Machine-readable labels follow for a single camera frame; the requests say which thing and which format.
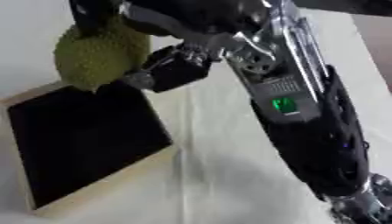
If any green spiky toy fruit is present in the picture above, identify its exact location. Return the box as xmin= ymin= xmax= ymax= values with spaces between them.
xmin=52 ymin=15 xmax=153 ymax=92

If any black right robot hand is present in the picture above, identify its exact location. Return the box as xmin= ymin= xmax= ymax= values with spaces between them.
xmin=67 ymin=0 xmax=267 ymax=94

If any tan cardboard box black inside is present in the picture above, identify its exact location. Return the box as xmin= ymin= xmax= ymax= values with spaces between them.
xmin=0 ymin=80 xmax=177 ymax=217

